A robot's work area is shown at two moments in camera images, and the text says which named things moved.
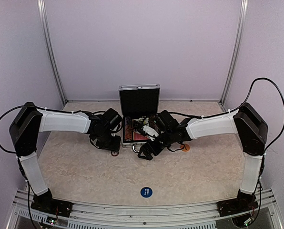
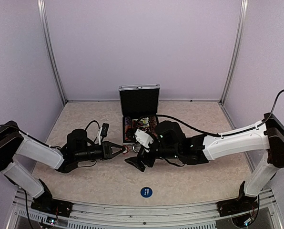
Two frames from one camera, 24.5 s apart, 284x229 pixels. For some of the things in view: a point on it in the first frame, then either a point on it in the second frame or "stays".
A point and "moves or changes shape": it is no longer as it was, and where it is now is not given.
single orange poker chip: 114,153 moves or changes shape
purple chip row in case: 127,120 stays
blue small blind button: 146,192 stays
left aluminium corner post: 42,7 stays
